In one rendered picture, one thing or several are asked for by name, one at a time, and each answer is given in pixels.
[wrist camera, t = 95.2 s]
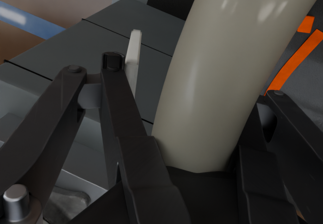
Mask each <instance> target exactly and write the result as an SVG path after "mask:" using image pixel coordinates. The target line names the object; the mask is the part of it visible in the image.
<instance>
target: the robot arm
mask: <svg viewBox="0 0 323 224"><path fill-rule="evenodd" d="M141 36H142V32H141V31H140V30H135V29H134V30H133V31H132V32H131V37H130V41H129V45H128V50H127V54H126V55H123V54H121V53H118V52H113V51H108V52H104V53H102V55H101V70H100V73H97V74H87V69H86V68H84V67H82V66H78V65H68V66H65V67H63V68H62V69H61V70H60V71H59V73H58V74H57V75H56V77H55V78H54V79H53V81H52V82H51V83H50V84H49V86H48V87H47V88H46V90H45V91H44V92H43V94H42V95H41V96H40V97H39V99H38V100H37V101H36V103H35V104H34V105H33V107H32V108H31V109H30V110H29V112H28V113H27V114H26V116H25V117H24V118H23V119H22V121H21V122H20V123H19V125H18V126H17V127H16V128H15V130H14V131H13V132H12V133H11V135H10V136H9V137H8V139H7V140H6V141H5V142H4V144H3V145H2V146H1V148H0V224H323V132H322V131H321V130H320V129H319V127H318V126H317V125H316V124H315V123H314V122H313V121H312V120H311V119H310V118H309V117H308V116H307V115H306V114H305V113H304V111H303V110H302V109H301V108H300V107H299V106H298V105H297V104H296V103H295V102H294V101H293V100H292V99H291V98H290V97H289V96H288V95H287V94H285V93H283V92H282V91H280V90H267V92H266V94H265V96H263V95H259V97H258V99H257V101H256V103H255V105H254V107H253V109H252V111H251V113H250V115H249V117H248V119H247V122H246V124H245V126H244V128H243V131H242V133H241V135H240V137H239V140H238V142H237V145H236V148H235V150H234V153H233V155H232V158H231V160H230V163H229V166H228V168H227V171H226V172H222V171H216V172H205V173H193V172H190V171H186V170H182V169H179V168H175V167H171V166H165V163H164V160H163V158H162V155H161V152H160V150H159V147H158V145H157V142H156V139H155V137H154V136H148V135H147V132H146V130H145V127H144V124H143V122H142V119H141V116H140V113H139V110H138V108H137V104H136V102H135V92H136V84H137V73H138V65H139V56H140V46H141ZM93 108H98V109H99V118H100V126H101V133H102V141H103V148H104V155H105V162H106V170H107V177H108V184H109V190H108V191H107V192H106V193H104V194H103V195H102V196H101V197H99V198H98V199H97V200H96V201H94V202H93V203H92V204H90V203H91V199H90V197H89V195H87V194H86V193H84V192H81V191H72V190H68V189H64V188H61V187H58V186H55V183H56V181H57V179H58V176H59V174H60V172H61V169H62V167H63V164H64V162H65V160H66V157H67V155H68V153H69V150H70V148H71V146H72V143H73V141H74V139H75V136H76V134H77V132H78V129H79V127H80V125H81V123H82V120H83V118H84V116H85V113H86V109H93ZM284 185H285V186H286V188H287V190H288V192H289V194H290V195H291V197H292V199H293V201H294V202H295V204H296V206H297V207H298V209H299V211H300V213H301V214H302V216H303V218H304V219H305V220H303V219H302V218H301V217H299V216H298V215H297V212H296V209H295V207H294V205H293V204H291V203H290V202H288V199H287V196H286V191H285V187H284Z"/></svg>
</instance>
